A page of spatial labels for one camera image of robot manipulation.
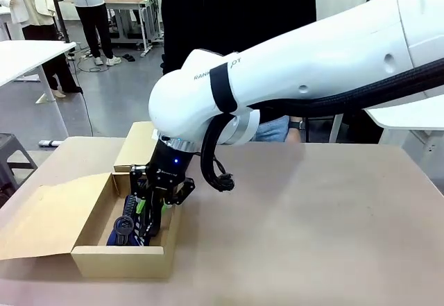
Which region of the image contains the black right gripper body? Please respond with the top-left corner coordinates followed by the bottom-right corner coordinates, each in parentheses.
top-left (146, 138), bottom-right (196, 205)

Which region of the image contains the grey zipper pencil case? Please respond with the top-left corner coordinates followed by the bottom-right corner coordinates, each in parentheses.
top-left (105, 194), bottom-right (150, 248)

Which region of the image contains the large open cardboard box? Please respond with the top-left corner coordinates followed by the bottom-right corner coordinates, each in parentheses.
top-left (0, 172), bottom-right (183, 280)

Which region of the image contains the person's left hand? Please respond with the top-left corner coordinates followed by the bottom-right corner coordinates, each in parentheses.
top-left (284, 128), bottom-right (303, 143)

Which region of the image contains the grey metal stool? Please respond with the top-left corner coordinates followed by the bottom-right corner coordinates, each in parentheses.
top-left (0, 132), bottom-right (39, 196)

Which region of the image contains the background workbench desk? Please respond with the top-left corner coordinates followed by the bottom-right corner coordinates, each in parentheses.
top-left (103, 0), bottom-right (166, 57)

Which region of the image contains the person in black hoodie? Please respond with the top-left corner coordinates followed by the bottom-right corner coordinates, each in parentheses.
top-left (160, 0), bottom-right (317, 143)

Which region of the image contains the white table with leg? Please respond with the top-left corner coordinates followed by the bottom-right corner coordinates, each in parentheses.
top-left (0, 40), bottom-right (77, 139)

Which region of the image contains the black tripod pole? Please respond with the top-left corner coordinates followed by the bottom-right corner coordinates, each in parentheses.
top-left (46, 0), bottom-right (72, 43)

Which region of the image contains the bystander in cream jacket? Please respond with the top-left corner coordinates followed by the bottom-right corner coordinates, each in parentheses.
top-left (0, 0), bottom-right (84, 99)

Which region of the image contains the white table rounded corner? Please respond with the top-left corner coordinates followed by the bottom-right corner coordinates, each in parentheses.
top-left (363, 93), bottom-right (444, 147)

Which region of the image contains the black floor cable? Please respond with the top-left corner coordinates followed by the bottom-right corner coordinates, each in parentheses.
top-left (69, 54), bottom-right (105, 136)

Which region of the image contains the black strap on arm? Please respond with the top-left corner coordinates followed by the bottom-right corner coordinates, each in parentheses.
top-left (209, 64), bottom-right (239, 114)

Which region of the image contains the black braided cable bundle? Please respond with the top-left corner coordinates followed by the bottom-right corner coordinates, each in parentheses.
top-left (200, 59), bottom-right (444, 194)

